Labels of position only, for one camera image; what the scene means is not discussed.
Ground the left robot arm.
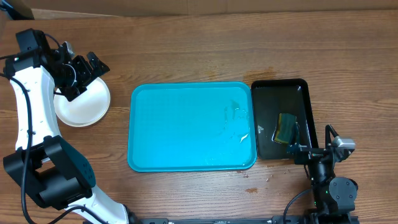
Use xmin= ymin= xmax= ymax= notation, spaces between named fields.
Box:
xmin=2 ymin=29 xmax=139 ymax=223

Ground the teal plastic tray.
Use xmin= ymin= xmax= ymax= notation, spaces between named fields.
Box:
xmin=127 ymin=82 xmax=257 ymax=172

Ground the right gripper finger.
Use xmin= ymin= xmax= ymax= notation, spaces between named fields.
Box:
xmin=325 ymin=124 xmax=338 ymax=148
xmin=290 ymin=122 xmax=300 ymax=146

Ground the black water tray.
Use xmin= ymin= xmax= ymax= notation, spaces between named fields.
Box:
xmin=251 ymin=78 xmax=318 ymax=160

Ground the dark object top-left corner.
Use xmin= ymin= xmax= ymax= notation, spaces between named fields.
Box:
xmin=1 ymin=0 xmax=35 ymax=21

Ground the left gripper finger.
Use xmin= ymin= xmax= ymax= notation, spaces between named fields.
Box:
xmin=73 ymin=55 xmax=92 ymax=82
xmin=87 ymin=52 xmax=110 ymax=78

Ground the white plate with sauce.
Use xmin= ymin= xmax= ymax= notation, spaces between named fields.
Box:
xmin=53 ymin=78 xmax=111 ymax=128

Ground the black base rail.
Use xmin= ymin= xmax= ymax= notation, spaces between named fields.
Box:
xmin=82 ymin=214 xmax=360 ymax=224

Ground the green yellow sponge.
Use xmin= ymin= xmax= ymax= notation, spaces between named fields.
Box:
xmin=273 ymin=113 xmax=297 ymax=144

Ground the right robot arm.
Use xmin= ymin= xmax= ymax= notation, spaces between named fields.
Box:
xmin=282 ymin=124 xmax=359 ymax=224

